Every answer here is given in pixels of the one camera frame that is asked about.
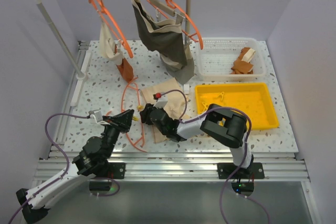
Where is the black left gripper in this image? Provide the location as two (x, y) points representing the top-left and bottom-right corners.
(100, 109), (134, 158)

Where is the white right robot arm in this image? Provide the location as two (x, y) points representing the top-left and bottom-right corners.
(140, 103), (253, 178)

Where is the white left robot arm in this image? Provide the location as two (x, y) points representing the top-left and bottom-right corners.
(16, 109), (134, 223)

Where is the orange hanging underwear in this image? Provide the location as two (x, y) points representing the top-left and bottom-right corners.
(113, 46), (134, 83)

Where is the beige hanging underwear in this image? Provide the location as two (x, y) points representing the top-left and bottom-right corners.
(99, 21), (123, 66)

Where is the grey hanging underwear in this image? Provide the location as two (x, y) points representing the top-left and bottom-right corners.
(131, 0), (195, 84)

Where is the wooden clip hanger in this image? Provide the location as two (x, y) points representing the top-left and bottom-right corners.
(146, 0), (186, 24)

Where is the brown and cream underwear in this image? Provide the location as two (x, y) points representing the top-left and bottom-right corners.
(230, 47), (256, 74)

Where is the orange hanger with clothes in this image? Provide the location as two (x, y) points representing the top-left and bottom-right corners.
(88, 0), (133, 58)

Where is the pile of cream clothespins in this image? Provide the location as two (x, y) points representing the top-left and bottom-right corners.
(199, 92), (225, 113)

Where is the white plastic basket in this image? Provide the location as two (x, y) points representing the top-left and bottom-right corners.
(194, 37), (266, 82)

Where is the yellow plastic tray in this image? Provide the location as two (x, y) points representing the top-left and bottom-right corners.
(195, 83), (279, 130)

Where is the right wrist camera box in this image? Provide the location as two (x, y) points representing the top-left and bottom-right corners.
(153, 93), (168, 109)

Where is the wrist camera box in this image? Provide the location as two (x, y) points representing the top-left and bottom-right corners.
(153, 93), (168, 109)
(89, 110), (103, 124)

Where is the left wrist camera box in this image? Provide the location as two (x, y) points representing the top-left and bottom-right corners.
(89, 110), (103, 124)

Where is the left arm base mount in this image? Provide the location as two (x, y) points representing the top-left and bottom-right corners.
(89, 163), (125, 197)

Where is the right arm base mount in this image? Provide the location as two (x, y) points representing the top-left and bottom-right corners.
(217, 163), (265, 196)

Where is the aluminium rail frame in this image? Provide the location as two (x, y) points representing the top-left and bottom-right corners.
(34, 41), (310, 185)

